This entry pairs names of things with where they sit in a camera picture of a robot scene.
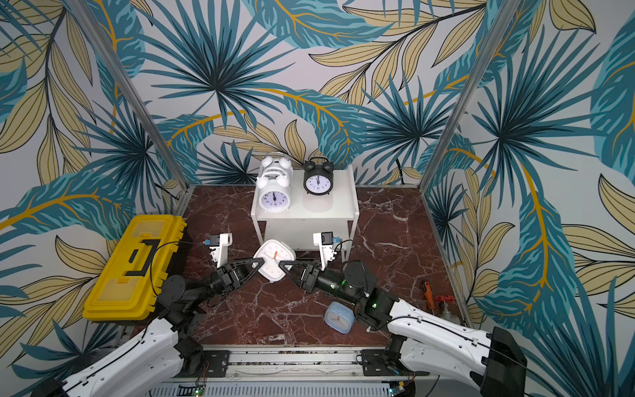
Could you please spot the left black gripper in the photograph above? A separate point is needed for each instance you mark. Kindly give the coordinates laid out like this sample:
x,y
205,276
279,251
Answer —
x,y
230,278

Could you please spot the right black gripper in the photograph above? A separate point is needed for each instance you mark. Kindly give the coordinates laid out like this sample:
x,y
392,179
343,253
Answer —
x,y
316,277

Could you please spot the white square alarm clock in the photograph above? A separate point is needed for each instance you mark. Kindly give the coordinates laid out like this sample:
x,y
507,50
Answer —
x,y
273,252

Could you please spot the white matte twin-bell alarm clock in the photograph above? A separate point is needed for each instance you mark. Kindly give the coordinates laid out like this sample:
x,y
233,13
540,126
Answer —
x,y
274,191

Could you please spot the light blue square alarm clock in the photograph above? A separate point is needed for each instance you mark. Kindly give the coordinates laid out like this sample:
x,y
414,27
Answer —
x,y
339,317

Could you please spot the black twin-bell alarm clock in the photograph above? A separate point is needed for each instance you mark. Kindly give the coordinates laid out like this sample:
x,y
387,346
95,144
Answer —
x,y
318,175

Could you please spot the white chrome twin-bell alarm clock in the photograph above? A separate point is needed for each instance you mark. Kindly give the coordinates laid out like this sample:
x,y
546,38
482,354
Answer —
x,y
278,169

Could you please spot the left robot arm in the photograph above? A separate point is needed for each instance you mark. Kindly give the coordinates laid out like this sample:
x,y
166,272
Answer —
x,y
165,347

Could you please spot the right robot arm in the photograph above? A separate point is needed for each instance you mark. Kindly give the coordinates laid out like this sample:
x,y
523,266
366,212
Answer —
x,y
492,362

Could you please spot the white two-tier shelf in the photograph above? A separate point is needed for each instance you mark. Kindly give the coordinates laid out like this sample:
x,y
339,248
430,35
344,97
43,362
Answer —
x,y
337,212

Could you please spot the yellow plastic toolbox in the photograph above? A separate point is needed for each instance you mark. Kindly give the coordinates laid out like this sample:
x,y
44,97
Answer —
x,y
128,287

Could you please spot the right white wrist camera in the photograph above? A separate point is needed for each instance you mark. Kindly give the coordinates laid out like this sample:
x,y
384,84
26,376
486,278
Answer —
x,y
328,247

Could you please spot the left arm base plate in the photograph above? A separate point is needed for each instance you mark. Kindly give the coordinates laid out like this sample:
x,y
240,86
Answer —
x,y
208,363

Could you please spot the aluminium mounting rail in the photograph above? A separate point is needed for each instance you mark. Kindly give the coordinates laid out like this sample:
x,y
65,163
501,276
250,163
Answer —
x,y
296,371

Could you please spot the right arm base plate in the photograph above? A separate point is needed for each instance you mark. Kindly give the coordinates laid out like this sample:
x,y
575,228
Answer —
x,y
375,362

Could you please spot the orange handled screwdriver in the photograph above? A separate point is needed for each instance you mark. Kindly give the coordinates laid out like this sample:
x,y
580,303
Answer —
x,y
428,294

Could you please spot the metal valve red handle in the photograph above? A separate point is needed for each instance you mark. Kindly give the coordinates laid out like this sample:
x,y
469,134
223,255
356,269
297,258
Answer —
x,y
443,303

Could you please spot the left aluminium frame post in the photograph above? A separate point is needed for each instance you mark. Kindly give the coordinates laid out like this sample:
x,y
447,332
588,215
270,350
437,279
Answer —
x,y
90,26

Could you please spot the aluminium frame post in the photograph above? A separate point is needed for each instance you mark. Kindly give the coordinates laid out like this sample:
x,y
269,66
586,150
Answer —
x,y
90,26
495,35

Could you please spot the right aluminium frame post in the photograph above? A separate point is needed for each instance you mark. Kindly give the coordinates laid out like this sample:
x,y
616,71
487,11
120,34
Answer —
x,y
495,35

